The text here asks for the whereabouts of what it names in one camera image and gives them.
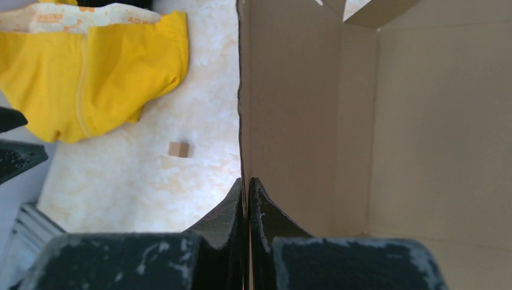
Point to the yellow cloth garment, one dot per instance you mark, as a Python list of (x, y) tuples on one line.
[(80, 72)]

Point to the aluminium frame rail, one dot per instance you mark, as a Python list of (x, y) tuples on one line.
[(31, 231)]

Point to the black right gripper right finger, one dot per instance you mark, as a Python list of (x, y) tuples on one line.
[(286, 256)]

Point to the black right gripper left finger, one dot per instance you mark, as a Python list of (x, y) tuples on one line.
[(207, 255)]

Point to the small cardboard scrap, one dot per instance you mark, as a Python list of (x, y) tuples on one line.
[(179, 149)]

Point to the black cloth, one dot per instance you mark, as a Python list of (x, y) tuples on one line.
[(145, 4)]

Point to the brown cardboard box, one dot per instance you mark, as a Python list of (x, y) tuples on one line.
[(385, 119)]

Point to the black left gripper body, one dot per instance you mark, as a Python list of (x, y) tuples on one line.
[(17, 156)]

